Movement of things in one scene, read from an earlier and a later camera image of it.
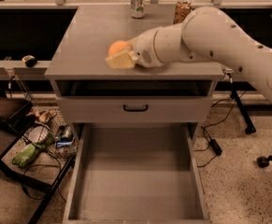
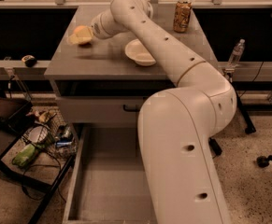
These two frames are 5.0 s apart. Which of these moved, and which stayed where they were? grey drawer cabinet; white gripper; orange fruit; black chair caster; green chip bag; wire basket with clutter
Moved: white gripper; orange fruit
Stayed: grey drawer cabinet; black chair caster; wire basket with clutter; green chip bag
